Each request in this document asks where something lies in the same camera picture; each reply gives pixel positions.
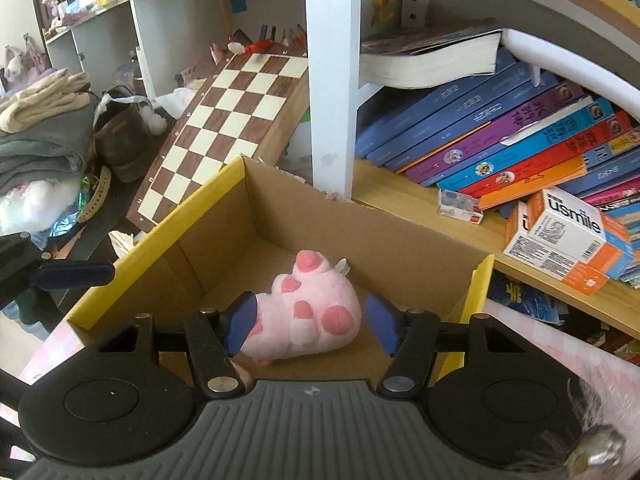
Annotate thick open book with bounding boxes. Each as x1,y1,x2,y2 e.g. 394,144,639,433
359,20,504,91

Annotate purple plush doll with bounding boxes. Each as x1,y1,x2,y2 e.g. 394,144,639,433
4,34,52,85

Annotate white curved plastic object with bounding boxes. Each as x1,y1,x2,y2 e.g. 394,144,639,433
501,27,640,127

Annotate folded grey cloth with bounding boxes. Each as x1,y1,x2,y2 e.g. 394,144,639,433
0,102,97,197

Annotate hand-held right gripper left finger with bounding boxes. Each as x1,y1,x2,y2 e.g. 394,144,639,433
95,291,259,401

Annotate white fluffy ball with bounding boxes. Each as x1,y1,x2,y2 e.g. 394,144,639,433
142,102,169,134

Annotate pink printed desk mat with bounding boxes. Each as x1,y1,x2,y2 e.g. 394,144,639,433
19,299,640,466

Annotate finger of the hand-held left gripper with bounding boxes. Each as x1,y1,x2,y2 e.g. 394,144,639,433
27,260,117,292

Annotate row of colourful books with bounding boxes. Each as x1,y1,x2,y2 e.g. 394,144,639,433
354,50,640,288

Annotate folded beige clothes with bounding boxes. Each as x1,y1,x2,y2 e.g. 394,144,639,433
0,70,92,134

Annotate white fluffy cloth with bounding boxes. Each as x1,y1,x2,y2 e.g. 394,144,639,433
0,179,83,235

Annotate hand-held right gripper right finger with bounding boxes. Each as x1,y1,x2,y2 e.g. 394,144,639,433
365,293,527,402

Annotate tan strap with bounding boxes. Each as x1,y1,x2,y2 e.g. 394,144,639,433
75,165,112,224

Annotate small red white box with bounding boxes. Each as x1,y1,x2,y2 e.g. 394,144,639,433
437,189,485,225

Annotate wooden bookshelf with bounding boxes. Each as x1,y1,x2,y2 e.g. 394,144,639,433
350,0,640,338

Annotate white shelf unit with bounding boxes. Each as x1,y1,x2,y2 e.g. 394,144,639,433
30,0,433,202

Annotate silver round bell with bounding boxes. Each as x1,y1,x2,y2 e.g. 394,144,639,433
565,425,627,478

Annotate yellow cardboard box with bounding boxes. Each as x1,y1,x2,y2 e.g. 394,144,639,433
65,155,496,381

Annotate brown leather bag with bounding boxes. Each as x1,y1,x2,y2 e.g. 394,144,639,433
92,85,157,184

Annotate pink plush toy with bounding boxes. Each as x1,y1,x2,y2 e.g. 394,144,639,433
234,250,363,367

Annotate wooden chessboard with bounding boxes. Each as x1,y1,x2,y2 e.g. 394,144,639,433
125,52,310,234

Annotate yellow duck sticker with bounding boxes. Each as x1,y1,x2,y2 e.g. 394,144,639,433
371,0,396,27

